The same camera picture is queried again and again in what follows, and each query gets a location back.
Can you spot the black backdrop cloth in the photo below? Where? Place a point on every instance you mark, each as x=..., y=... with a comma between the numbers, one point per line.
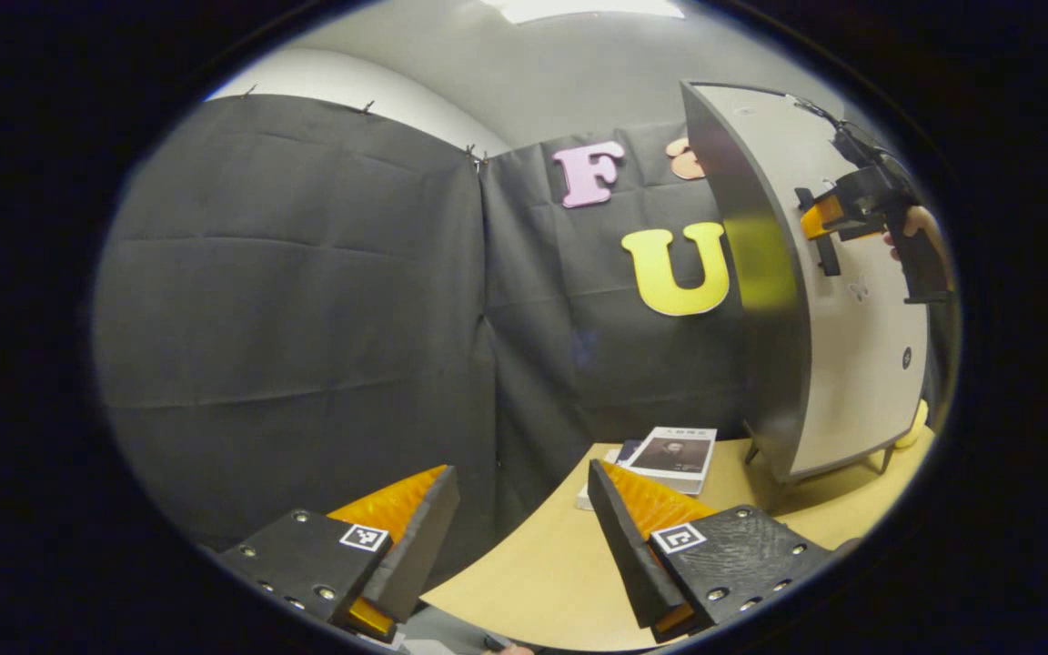
x=306, y=318

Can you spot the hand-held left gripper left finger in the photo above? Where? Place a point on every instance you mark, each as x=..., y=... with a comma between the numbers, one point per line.
x=415, y=555

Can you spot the yellow plush toy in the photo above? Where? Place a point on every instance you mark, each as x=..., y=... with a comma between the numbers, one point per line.
x=915, y=428

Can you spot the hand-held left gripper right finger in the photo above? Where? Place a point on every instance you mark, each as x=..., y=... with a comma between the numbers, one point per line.
x=629, y=555

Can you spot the dark blue book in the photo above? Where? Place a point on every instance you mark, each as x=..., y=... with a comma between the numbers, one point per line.
x=626, y=452

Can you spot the grey cabinet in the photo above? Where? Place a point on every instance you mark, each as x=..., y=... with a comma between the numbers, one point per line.
x=751, y=318

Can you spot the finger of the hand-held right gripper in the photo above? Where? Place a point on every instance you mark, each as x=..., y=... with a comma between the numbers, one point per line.
x=815, y=218

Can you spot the grey cabinet door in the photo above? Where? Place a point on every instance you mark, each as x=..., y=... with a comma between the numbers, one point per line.
x=861, y=364

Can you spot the ceiling light panel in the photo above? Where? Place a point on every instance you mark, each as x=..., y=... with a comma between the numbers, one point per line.
x=579, y=7

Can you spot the white book with portrait cover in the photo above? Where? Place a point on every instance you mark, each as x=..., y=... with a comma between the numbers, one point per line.
x=670, y=455

